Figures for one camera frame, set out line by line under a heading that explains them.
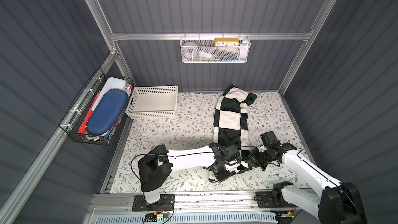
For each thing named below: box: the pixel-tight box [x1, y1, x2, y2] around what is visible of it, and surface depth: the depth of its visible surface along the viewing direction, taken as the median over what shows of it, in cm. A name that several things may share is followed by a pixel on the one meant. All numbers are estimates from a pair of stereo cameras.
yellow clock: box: [214, 37, 240, 47], surface depth 90 cm
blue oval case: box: [86, 88, 130, 135], surface depth 69 cm
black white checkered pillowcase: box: [213, 84, 258, 172], surface depth 104 cm
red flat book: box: [77, 91, 101, 135], surface depth 67 cm
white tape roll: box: [181, 41, 200, 60], surface depth 89 cm
